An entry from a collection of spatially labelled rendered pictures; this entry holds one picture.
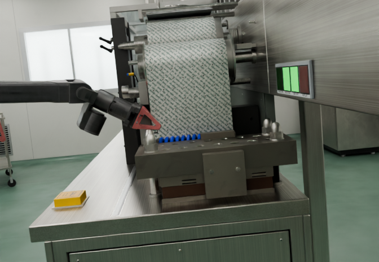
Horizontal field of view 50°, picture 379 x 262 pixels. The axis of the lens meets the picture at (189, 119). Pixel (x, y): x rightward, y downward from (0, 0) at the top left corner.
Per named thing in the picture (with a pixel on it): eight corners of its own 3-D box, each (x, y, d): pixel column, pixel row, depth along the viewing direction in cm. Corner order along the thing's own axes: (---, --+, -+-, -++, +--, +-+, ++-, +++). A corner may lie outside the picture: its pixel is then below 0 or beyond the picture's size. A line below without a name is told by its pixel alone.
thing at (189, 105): (154, 144, 120) (147, 81, 118) (233, 136, 121) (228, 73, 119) (154, 144, 120) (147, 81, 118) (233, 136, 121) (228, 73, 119)
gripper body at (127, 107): (128, 127, 114) (104, 116, 114) (132, 123, 124) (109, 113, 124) (138, 107, 114) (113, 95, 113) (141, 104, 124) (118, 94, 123)
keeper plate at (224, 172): (206, 196, 102) (202, 153, 101) (245, 192, 102) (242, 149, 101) (206, 199, 99) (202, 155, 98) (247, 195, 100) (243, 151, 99)
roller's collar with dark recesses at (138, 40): (136, 54, 151) (135, 36, 150) (153, 53, 151) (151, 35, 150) (135, 53, 145) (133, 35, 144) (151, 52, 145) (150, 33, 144)
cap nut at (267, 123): (260, 133, 116) (259, 117, 115) (273, 132, 116) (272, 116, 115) (263, 135, 112) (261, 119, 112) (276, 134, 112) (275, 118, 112)
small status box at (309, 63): (276, 92, 99) (274, 64, 99) (279, 92, 99) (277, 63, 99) (311, 99, 74) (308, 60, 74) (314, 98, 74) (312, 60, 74)
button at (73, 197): (61, 200, 114) (60, 191, 114) (87, 197, 115) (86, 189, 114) (54, 208, 108) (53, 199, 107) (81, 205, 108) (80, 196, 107)
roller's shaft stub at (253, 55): (232, 65, 127) (230, 51, 126) (254, 63, 127) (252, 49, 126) (233, 65, 122) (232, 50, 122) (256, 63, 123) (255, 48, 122)
